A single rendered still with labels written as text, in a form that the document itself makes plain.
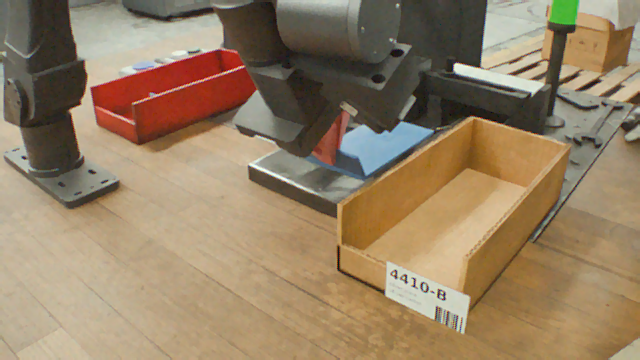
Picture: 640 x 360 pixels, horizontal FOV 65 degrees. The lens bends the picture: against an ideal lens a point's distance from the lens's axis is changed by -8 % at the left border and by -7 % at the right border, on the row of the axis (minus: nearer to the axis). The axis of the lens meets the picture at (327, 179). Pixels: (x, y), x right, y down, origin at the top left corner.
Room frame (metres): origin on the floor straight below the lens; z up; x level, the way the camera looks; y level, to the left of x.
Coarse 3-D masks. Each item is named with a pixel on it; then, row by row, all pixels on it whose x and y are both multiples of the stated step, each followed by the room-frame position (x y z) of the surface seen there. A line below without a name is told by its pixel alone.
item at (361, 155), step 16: (368, 128) 0.55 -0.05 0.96; (400, 128) 0.55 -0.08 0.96; (416, 128) 0.55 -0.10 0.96; (352, 144) 0.50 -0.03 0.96; (368, 144) 0.50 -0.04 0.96; (384, 144) 0.51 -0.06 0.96; (400, 144) 0.51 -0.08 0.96; (416, 144) 0.51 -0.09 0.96; (336, 160) 0.44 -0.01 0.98; (352, 160) 0.43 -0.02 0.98; (368, 160) 0.47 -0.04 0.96; (384, 160) 0.47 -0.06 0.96; (352, 176) 0.44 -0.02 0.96; (368, 176) 0.44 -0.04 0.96
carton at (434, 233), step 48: (432, 144) 0.49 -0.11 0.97; (480, 144) 0.56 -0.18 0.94; (528, 144) 0.52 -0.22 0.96; (384, 192) 0.42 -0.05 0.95; (432, 192) 0.50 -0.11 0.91; (480, 192) 0.51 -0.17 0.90; (528, 192) 0.40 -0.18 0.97; (384, 240) 0.42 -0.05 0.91; (432, 240) 0.42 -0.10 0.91; (480, 240) 0.32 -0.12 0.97; (384, 288) 0.35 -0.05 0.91; (432, 288) 0.32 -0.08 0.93; (480, 288) 0.33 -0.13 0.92
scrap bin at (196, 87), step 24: (216, 48) 0.90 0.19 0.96; (144, 72) 0.78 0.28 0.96; (168, 72) 0.82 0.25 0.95; (192, 72) 0.85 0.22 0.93; (216, 72) 0.89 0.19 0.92; (240, 72) 0.78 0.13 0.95; (96, 96) 0.72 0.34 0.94; (120, 96) 0.75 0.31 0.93; (144, 96) 0.78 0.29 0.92; (168, 96) 0.68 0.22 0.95; (192, 96) 0.71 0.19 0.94; (216, 96) 0.74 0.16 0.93; (240, 96) 0.78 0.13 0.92; (96, 120) 0.71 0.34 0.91; (120, 120) 0.66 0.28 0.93; (144, 120) 0.65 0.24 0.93; (168, 120) 0.68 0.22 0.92; (192, 120) 0.71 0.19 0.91
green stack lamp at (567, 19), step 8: (552, 0) 0.73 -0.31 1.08; (560, 0) 0.72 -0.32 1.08; (568, 0) 0.71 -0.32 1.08; (576, 0) 0.71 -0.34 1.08; (552, 8) 0.73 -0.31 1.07; (560, 8) 0.72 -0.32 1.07; (568, 8) 0.71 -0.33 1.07; (576, 8) 0.71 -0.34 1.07; (552, 16) 0.72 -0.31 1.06; (560, 16) 0.71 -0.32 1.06; (568, 16) 0.71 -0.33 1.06; (576, 16) 0.72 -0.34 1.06; (568, 24) 0.71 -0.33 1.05
